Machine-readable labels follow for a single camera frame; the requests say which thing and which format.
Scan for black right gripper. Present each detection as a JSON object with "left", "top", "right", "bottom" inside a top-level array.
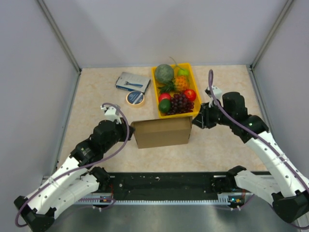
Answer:
[{"left": 191, "top": 100, "right": 234, "bottom": 129}]

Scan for brown cardboard box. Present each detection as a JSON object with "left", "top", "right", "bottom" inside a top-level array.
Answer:
[{"left": 131, "top": 116, "right": 192, "bottom": 149}]

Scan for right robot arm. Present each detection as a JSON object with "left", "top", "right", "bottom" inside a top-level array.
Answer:
[{"left": 193, "top": 90, "right": 309, "bottom": 223}]

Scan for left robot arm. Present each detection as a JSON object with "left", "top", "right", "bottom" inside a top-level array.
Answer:
[{"left": 14, "top": 118, "right": 135, "bottom": 232}]

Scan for blue razor box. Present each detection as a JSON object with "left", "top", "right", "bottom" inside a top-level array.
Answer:
[{"left": 115, "top": 72, "right": 151, "bottom": 94}]

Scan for red apple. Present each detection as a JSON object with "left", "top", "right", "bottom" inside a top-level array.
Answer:
[{"left": 184, "top": 89, "right": 197, "bottom": 102}]

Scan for masking tape roll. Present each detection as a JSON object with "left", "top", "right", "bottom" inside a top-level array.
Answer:
[{"left": 126, "top": 90, "right": 145, "bottom": 108}]

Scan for dark purple grapes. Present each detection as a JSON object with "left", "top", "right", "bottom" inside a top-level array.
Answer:
[{"left": 167, "top": 93, "right": 194, "bottom": 116}]

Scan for yellow plastic tray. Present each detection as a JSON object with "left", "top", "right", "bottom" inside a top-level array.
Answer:
[{"left": 152, "top": 63, "right": 201, "bottom": 119}]

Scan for small orange pineapple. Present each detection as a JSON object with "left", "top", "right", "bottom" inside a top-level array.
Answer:
[{"left": 158, "top": 76, "right": 190, "bottom": 93}]

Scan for green avocado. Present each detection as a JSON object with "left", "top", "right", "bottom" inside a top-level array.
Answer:
[{"left": 158, "top": 99, "right": 171, "bottom": 114}]

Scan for red tomato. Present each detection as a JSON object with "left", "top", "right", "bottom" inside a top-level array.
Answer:
[{"left": 158, "top": 93, "right": 171, "bottom": 102}]

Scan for green apple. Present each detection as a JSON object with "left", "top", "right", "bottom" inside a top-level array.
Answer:
[{"left": 177, "top": 69, "right": 190, "bottom": 77}]

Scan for green melon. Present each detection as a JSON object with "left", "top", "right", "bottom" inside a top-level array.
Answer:
[{"left": 154, "top": 64, "right": 174, "bottom": 84}]

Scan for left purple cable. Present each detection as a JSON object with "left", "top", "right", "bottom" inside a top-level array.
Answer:
[{"left": 14, "top": 102, "right": 130, "bottom": 228}]

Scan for purple cable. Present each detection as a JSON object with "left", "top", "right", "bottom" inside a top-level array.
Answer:
[
  {"left": 14, "top": 102, "right": 130, "bottom": 228},
  {"left": 208, "top": 69, "right": 309, "bottom": 229}
]

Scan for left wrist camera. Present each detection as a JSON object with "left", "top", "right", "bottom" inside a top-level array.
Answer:
[{"left": 100, "top": 104, "right": 122, "bottom": 124}]

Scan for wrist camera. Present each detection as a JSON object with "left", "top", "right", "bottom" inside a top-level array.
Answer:
[
  {"left": 100, "top": 104, "right": 122, "bottom": 124},
  {"left": 205, "top": 86, "right": 222, "bottom": 108}
]

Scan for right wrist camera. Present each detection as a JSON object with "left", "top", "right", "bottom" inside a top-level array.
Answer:
[{"left": 205, "top": 86, "right": 222, "bottom": 108}]

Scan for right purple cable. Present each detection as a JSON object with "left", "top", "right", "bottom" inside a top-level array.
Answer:
[{"left": 208, "top": 69, "right": 309, "bottom": 229}]

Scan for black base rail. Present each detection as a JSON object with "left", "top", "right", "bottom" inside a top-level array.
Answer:
[{"left": 48, "top": 171, "right": 297, "bottom": 206}]

